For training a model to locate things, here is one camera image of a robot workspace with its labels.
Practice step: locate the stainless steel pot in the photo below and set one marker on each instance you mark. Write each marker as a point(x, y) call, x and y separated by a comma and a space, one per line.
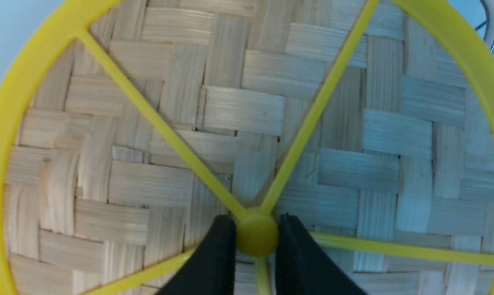
point(488, 24)

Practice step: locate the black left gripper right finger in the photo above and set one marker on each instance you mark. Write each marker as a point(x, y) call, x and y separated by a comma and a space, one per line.
point(303, 268)

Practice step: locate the yellow woven steamer lid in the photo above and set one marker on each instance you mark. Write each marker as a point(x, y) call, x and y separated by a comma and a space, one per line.
point(127, 126)

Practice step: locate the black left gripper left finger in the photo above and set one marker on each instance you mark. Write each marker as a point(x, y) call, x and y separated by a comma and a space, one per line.
point(211, 268)

